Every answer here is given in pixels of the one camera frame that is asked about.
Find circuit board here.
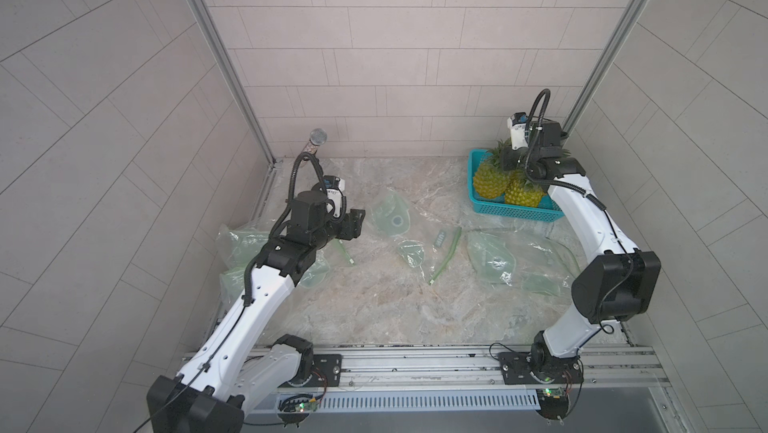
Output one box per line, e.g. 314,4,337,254
536,388,571,422
277,394,322,426

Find orange pineapple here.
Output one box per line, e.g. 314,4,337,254
490,138,512,162

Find right circuit board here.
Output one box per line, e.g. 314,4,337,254
536,388,571,422

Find left circuit board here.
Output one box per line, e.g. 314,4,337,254
277,394,322,426

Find black microphone stand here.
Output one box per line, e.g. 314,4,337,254
299,152,325,188

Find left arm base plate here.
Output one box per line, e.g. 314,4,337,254
283,354,343,388

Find yellow pineapple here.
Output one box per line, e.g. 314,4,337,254
504,169,546,208

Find yellow pineapple zip bag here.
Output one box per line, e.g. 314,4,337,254
466,229,580,298

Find orange pineapple zip bag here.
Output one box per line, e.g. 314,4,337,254
299,239,356,289

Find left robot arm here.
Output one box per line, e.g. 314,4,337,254
147,177,365,432

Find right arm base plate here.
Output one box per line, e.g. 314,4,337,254
496,351,584,387

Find zip-top bag green pineapple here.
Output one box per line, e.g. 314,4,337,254
216,225,269,310

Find bagged pineapple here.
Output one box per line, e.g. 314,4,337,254
472,142,511,200

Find glitter silver microphone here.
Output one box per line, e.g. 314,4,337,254
294,128,328,168

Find aluminium mounting rail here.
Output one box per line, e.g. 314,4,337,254
170,345,670,395

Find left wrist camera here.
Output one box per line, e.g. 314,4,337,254
323,175,347,220

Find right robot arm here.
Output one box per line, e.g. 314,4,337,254
501,113,661,384

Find teal plastic basket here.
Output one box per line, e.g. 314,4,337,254
467,149,564,223

